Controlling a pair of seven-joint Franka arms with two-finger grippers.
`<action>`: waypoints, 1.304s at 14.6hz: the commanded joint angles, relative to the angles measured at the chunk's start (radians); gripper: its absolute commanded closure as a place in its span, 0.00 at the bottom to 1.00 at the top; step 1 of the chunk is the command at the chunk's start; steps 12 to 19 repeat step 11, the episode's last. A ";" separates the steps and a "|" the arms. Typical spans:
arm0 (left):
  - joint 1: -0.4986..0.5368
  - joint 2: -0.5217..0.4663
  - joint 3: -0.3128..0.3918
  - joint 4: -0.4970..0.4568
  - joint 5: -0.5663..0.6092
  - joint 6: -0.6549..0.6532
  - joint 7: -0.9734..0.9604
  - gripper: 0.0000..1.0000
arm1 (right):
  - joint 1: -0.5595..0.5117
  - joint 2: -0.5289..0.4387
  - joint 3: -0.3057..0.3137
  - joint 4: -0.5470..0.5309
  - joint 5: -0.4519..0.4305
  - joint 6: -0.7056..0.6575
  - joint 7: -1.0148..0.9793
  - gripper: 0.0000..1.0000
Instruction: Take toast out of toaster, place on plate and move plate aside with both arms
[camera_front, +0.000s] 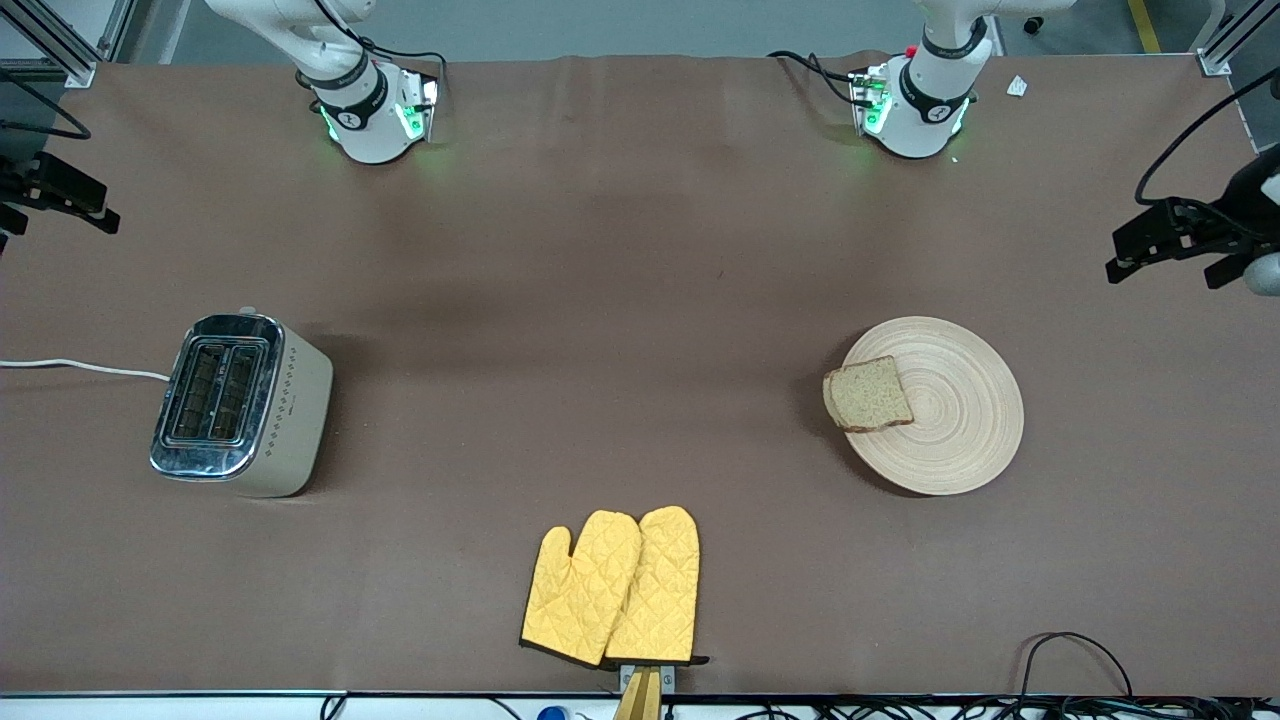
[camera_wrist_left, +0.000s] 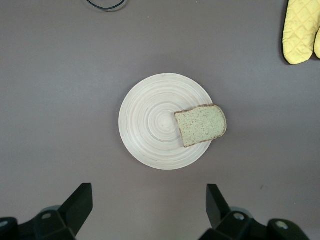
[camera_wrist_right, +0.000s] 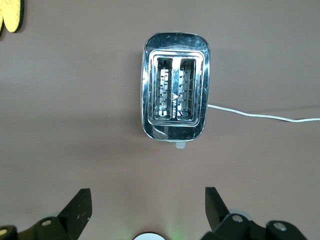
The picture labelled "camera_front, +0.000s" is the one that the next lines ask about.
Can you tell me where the beige chrome toaster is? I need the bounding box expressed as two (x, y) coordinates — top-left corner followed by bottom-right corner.
(150, 307), (334, 498)

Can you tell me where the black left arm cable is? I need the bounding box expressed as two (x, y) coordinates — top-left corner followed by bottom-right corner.
(1134, 68), (1280, 207)

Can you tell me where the brown toast slice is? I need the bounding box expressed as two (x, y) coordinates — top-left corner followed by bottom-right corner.
(822, 355), (915, 434)

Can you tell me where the black left base cable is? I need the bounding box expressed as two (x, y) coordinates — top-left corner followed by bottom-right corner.
(767, 50), (871, 107)

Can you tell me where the black right base cable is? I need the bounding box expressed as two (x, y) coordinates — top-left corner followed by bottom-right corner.
(345, 35), (451, 81)

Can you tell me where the aluminium frame post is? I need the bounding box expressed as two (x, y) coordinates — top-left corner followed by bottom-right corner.
(0, 0), (136, 87)
(1197, 0), (1280, 77)

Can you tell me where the round wooden plate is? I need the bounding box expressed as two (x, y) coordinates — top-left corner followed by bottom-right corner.
(840, 316), (1025, 496)

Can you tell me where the yellow quilted oven mitt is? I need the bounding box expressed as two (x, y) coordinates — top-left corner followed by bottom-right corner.
(605, 505), (709, 666)
(520, 510), (643, 668)

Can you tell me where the black looped cable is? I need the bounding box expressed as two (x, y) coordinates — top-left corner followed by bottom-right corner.
(1015, 631), (1136, 701)

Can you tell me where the yellow wooden stick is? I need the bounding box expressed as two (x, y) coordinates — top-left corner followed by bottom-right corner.
(612, 668), (663, 720)

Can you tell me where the black cable tangle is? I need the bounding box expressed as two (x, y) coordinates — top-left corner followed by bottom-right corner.
(740, 696), (1280, 720)

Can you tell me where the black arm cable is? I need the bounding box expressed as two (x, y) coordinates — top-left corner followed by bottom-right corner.
(0, 68), (92, 141)
(1134, 68), (1280, 207)

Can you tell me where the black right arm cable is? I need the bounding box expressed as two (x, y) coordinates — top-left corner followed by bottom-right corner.
(0, 68), (92, 141)

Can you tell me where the white toaster power cable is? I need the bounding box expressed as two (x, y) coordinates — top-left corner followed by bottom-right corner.
(0, 358), (171, 383)

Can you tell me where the black base cable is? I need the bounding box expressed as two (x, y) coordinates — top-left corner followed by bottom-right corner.
(767, 50), (871, 107)
(345, 35), (451, 81)

